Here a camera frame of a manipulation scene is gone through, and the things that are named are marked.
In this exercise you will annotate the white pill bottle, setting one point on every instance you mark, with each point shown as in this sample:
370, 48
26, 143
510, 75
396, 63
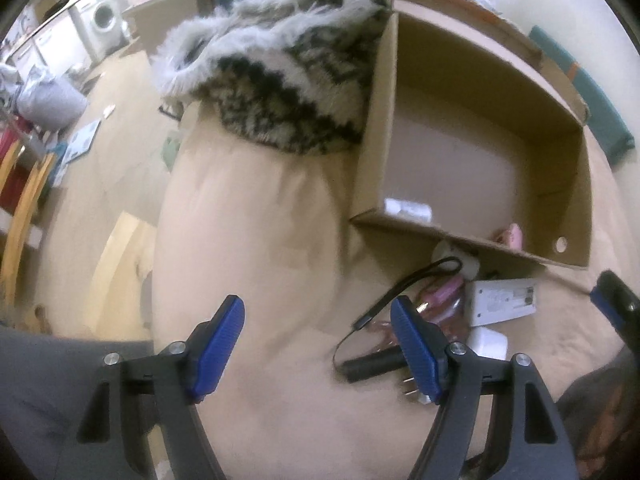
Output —
407, 208

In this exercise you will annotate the green cushion with orange stripe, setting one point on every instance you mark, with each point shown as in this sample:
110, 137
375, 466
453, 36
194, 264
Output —
604, 120

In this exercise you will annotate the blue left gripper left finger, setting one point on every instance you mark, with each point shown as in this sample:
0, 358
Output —
210, 346

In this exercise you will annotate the yellow wooden chair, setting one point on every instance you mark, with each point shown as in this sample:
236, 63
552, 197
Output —
19, 227

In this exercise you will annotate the black white furry blanket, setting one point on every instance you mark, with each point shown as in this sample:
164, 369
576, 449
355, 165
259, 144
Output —
294, 75

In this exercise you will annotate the brown cardboard box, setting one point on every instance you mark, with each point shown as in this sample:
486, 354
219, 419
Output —
468, 116

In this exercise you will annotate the pink translucent scraping comb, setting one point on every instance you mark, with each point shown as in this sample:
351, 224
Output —
449, 318

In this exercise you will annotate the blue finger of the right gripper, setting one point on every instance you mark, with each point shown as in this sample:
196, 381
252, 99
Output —
598, 299

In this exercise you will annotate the white washing machine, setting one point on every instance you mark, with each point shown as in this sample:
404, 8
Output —
100, 27

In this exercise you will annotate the black cylindrical device with strap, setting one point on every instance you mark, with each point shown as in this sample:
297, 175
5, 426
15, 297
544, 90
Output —
390, 359

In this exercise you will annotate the grey stuffed bag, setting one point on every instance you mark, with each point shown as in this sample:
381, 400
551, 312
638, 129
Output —
48, 101

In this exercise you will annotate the white wall charger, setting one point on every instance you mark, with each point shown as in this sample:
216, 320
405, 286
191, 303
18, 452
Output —
483, 341

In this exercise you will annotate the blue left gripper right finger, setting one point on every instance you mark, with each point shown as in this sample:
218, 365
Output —
423, 345

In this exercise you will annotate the pink oval object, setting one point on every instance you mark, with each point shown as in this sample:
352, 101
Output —
512, 237

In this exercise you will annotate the pink gold-tipped tube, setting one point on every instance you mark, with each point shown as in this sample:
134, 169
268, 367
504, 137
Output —
438, 292

